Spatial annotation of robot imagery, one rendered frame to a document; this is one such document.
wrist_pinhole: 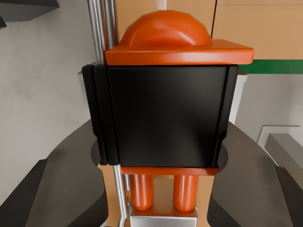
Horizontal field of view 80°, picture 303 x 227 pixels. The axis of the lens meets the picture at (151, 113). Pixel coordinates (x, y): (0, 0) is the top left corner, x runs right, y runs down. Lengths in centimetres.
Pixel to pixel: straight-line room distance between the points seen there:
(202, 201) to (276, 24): 71
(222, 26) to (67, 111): 134
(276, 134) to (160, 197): 172
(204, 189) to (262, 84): 114
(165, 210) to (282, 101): 163
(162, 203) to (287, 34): 85
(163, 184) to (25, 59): 158
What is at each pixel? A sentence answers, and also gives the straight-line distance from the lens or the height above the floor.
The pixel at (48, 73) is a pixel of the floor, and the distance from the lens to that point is 164.
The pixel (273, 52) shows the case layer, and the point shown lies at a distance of 93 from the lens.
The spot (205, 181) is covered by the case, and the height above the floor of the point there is 95.
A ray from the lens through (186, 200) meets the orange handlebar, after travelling 18.
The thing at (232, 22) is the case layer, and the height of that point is 54.
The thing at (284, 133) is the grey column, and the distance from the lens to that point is 192.
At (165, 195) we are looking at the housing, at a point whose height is 122.
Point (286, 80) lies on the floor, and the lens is 169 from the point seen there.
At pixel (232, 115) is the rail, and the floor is 60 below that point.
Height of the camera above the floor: 134
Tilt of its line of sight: 61 degrees down
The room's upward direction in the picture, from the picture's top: 175 degrees counter-clockwise
